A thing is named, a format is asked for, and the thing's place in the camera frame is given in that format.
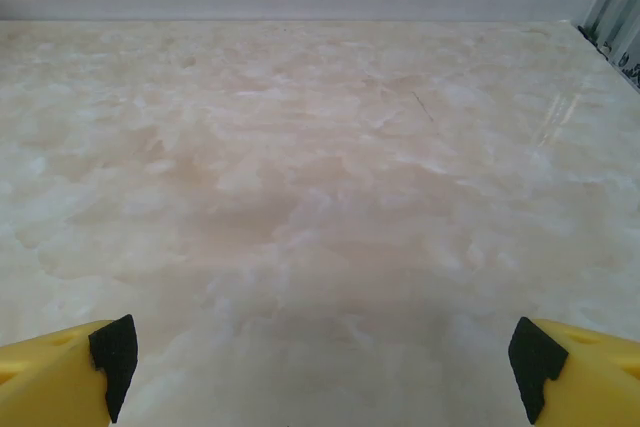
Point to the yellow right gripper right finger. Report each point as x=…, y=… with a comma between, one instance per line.
x=595, y=382

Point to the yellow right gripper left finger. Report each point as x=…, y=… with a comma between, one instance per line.
x=50, y=382

